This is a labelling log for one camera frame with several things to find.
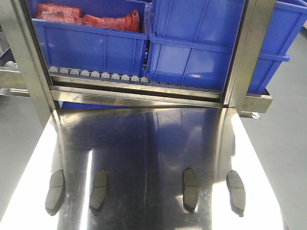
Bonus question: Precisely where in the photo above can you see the grey brake pad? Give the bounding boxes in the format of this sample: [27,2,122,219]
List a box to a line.
[45,169,65,216]
[226,170,246,217]
[89,169,107,216]
[183,168,199,212]

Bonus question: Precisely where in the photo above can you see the grey roller conveyor strip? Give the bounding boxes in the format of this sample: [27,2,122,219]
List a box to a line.
[48,66,149,83]

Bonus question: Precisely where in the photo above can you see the right lower blue plastic bin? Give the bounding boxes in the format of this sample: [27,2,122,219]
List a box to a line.
[146,31,292,94]

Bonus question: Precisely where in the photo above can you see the blue plastic bin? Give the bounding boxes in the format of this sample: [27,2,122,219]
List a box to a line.
[146,31,292,94]
[153,0,307,55]
[26,0,151,75]

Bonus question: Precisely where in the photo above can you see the right upper blue plastic bin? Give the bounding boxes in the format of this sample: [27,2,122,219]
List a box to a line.
[153,0,307,55]

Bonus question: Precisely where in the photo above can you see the left blue plastic bin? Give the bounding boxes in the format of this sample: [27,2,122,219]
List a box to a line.
[26,0,151,75]

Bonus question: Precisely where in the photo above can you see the red bubble wrap bag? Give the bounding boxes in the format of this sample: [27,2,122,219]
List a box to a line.
[35,2,141,33]

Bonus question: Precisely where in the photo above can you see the stainless steel rack frame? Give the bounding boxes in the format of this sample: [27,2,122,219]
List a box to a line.
[0,0,275,125]

